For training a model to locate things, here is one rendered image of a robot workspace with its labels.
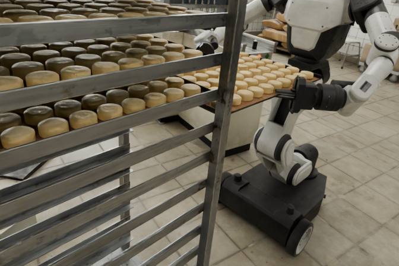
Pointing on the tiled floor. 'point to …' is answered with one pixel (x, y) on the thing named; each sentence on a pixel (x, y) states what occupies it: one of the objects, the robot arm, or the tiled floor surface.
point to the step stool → (350, 50)
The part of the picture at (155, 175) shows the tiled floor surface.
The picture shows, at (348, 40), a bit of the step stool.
